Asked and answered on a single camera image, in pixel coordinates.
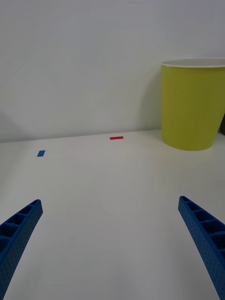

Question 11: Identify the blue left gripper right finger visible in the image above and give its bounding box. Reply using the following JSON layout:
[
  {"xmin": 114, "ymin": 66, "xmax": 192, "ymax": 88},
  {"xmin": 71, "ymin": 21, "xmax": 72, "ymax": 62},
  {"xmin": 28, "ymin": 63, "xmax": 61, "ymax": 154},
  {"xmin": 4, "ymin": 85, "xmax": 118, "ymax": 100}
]
[{"xmin": 178, "ymin": 195, "xmax": 225, "ymax": 300}]

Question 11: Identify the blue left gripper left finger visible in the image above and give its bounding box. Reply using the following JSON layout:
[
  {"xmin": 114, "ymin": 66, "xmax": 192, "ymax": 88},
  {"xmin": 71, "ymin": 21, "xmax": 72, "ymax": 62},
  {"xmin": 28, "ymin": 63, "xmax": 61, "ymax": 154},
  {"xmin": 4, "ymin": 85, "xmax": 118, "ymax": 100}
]
[{"xmin": 0, "ymin": 199, "xmax": 44, "ymax": 300}]

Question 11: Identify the yellow-green plastic bin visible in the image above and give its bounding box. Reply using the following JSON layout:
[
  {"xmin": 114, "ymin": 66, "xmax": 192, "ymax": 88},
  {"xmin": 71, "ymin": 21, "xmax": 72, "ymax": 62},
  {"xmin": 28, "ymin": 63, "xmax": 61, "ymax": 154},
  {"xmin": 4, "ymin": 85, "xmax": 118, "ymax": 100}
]
[{"xmin": 161, "ymin": 58, "xmax": 225, "ymax": 151}]

